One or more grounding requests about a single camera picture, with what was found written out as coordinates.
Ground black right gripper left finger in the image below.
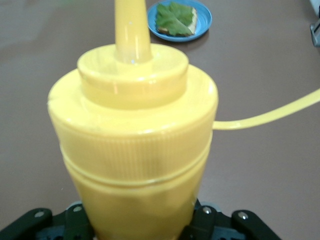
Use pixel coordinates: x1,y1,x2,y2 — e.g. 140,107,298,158
0,202,97,240

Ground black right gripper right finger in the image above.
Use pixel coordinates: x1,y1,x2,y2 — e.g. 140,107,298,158
181,199,280,240

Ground yellow squeeze bottle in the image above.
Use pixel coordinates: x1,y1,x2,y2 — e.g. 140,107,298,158
46,0,320,240

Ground brown bread slice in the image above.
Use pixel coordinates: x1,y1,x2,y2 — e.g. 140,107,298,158
156,6,198,36

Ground green lettuce leaf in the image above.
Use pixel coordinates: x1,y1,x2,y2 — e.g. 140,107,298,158
156,1,195,36

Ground blue plate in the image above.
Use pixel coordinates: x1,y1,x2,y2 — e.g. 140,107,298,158
146,0,213,43

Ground silver table edge bracket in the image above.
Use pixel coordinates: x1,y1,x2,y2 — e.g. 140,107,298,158
309,19,320,48

